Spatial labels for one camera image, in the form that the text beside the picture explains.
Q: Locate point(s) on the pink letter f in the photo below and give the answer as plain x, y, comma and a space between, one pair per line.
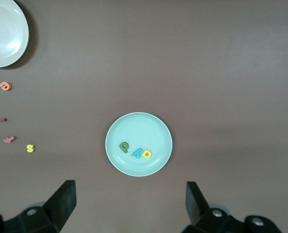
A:
9, 139

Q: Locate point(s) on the dark red letter i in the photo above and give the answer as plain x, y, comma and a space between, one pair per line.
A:
1, 119

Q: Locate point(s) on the brown table cover sheet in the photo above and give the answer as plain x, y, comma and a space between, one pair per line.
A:
182, 72

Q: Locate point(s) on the beige plate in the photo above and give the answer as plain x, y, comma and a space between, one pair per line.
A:
3, 36

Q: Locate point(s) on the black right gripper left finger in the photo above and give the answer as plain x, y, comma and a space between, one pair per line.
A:
58, 208

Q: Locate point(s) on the green letter p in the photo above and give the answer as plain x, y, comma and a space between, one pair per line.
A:
124, 146

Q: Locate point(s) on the teal letter y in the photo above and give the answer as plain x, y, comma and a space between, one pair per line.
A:
137, 153

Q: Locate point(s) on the light green plate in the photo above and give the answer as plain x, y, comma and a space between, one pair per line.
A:
143, 131

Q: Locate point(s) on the orange letter e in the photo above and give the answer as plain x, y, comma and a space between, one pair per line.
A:
5, 86

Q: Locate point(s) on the yellow letter a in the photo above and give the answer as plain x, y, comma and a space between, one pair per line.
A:
147, 154

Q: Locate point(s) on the yellow letter s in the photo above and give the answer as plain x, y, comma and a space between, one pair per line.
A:
30, 148

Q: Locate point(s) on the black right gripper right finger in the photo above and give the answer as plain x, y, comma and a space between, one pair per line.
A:
202, 213

